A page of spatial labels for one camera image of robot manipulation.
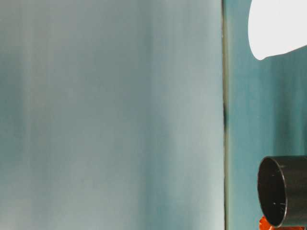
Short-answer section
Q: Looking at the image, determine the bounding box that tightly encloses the white paper cup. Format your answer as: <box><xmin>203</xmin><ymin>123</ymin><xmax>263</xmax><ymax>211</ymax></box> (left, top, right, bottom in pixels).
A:
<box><xmin>248</xmin><ymin>0</ymin><xmax>307</xmax><ymax>61</ymax></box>

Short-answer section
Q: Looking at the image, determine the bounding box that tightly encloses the black cup holder red handle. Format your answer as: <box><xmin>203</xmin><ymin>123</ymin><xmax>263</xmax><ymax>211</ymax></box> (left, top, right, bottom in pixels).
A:
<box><xmin>257</xmin><ymin>156</ymin><xmax>307</xmax><ymax>230</ymax></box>

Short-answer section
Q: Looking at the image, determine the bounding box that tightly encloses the blue-green table cloth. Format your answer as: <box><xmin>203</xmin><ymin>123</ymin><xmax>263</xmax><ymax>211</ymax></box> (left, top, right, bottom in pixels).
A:
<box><xmin>222</xmin><ymin>0</ymin><xmax>307</xmax><ymax>230</ymax></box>

